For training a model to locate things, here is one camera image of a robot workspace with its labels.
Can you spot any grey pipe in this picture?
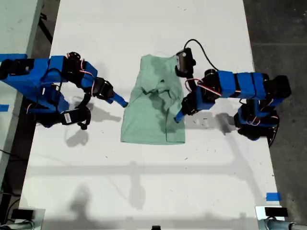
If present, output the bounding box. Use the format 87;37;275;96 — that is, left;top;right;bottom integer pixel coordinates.
258;219;307;230

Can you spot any small black box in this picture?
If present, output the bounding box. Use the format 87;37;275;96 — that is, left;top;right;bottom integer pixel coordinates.
11;208;34;220
264;207;288;218

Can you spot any pale green side table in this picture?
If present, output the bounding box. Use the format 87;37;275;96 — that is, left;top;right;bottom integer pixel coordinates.
0;0;44;190

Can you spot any pale green T-shirt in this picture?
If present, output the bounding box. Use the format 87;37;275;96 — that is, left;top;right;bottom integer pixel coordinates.
119;54;187;146

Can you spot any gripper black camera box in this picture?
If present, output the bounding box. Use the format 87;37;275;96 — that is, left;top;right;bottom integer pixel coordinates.
174;47;197;78
59;107;92;130

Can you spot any long blue tape strip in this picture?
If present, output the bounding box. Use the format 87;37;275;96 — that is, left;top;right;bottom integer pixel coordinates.
0;54;27;60

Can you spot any black metal bracket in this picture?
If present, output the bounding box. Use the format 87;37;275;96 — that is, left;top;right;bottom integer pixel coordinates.
38;11;54;45

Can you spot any blue tape patch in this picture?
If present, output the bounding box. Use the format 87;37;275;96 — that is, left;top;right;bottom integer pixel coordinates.
266;192;281;202

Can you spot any camera black cable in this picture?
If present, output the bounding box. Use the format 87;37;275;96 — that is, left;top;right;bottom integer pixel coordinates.
35;68;63;96
184;39;219;72

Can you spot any camera black stalk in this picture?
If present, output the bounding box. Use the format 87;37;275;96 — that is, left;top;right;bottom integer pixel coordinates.
185;77;201;94
79;92;94;111

